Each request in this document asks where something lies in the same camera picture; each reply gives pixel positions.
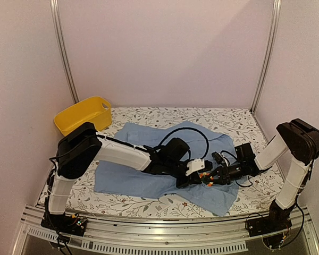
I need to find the blue button-up shirt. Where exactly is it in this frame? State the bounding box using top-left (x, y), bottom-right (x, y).
top-left (94, 121), bottom-right (239, 216)

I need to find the aluminium corner post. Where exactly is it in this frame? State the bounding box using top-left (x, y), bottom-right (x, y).
top-left (250, 0), bottom-right (281, 115)
top-left (49, 0), bottom-right (79, 104)

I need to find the right aluminium corner post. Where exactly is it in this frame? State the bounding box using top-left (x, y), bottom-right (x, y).
top-left (250, 0), bottom-right (281, 115)

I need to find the left black cable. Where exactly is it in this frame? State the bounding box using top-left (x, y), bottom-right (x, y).
top-left (159, 126), bottom-right (210, 163)

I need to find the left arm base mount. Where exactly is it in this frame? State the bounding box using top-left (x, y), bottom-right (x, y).
top-left (41, 213), bottom-right (88, 236)

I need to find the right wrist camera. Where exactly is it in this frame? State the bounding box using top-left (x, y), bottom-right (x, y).
top-left (211, 143), bottom-right (256, 168)

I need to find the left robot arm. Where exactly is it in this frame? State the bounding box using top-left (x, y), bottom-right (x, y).
top-left (45, 122), bottom-right (207, 231)

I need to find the yellow plastic basket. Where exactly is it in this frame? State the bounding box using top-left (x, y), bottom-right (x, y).
top-left (54, 96), bottom-right (112, 136)

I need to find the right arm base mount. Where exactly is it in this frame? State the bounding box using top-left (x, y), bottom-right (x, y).
top-left (245, 213), bottom-right (292, 250)

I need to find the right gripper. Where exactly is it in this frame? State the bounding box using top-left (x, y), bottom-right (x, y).
top-left (205, 162), bottom-right (246, 186)

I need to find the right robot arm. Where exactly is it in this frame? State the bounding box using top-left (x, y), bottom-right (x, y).
top-left (205, 118), bottom-right (319, 232)

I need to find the aluminium front rail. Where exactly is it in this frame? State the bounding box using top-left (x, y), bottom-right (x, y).
top-left (12, 206), bottom-right (319, 254)

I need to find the yellow orange flower brooch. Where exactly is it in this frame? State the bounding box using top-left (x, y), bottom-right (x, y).
top-left (199, 173), bottom-right (214, 186)

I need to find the left aluminium corner post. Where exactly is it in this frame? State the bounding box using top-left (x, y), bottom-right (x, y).
top-left (49, 0), bottom-right (79, 104)

